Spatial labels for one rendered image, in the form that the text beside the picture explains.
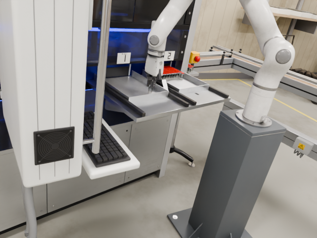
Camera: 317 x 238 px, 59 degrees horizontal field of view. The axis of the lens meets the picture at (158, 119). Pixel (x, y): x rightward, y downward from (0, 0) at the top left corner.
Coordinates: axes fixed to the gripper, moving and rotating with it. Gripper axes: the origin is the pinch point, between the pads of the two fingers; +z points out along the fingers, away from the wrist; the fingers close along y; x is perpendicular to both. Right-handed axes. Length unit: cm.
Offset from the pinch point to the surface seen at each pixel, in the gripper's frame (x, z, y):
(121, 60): 7.3, -7.4, 18.9
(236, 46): -341, 32, 177
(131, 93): 9.9, 5.6, 2.8
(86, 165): 53, 14, -32
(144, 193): -20, 94, 12
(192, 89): -26.3, 3.9, -6.8
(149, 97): 6.1, 4.1, -6.8
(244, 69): -117, 6, 17
